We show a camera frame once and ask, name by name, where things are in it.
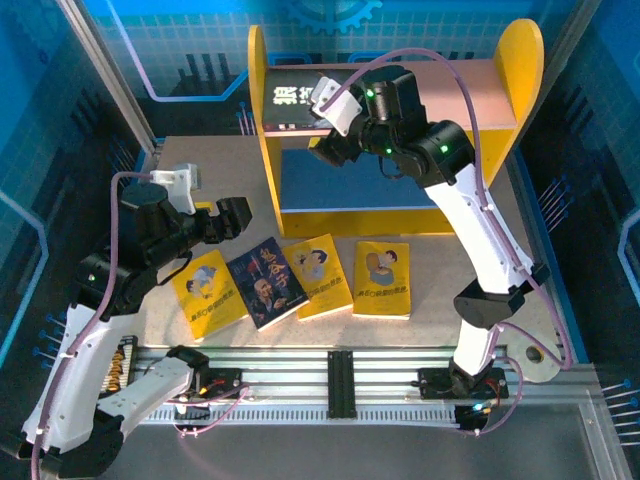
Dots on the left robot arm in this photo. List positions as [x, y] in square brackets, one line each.
[85, 360]

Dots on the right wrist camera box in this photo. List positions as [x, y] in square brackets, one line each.
[340, 112]

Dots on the terminal strip with orange contacts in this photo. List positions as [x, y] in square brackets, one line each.
[120, 360]

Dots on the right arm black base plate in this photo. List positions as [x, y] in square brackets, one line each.
[435, 385]

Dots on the yellow book brown figure cover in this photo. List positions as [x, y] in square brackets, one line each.
[382, 285]

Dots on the yellow book two figures cover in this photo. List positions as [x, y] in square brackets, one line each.
[325, 280]

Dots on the aluminium mounting rail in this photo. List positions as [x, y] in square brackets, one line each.
[390, 370]

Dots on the yellow wooden bookshelf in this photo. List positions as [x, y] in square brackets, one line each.
[495, 95]

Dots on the yellow book blue figure cover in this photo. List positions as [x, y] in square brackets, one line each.
[210, 300]

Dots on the aluminium enclosure post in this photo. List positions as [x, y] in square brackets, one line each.
[555, 80]
[115, 85]

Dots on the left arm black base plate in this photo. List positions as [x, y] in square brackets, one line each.
[225, 382]

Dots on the small black controller box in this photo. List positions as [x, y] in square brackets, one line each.
[470, 421]

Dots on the dark wolf cover book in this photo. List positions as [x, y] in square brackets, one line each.
[285, 95]

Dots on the white tape roll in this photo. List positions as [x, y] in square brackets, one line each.
[547, 365]

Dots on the dark Guiguzi portrait book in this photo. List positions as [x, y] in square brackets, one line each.
[287, 127]
[270, 287]

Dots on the black rail bracket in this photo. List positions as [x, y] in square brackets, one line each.
[341, 385]

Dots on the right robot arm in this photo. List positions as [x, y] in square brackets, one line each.
[480, 235]

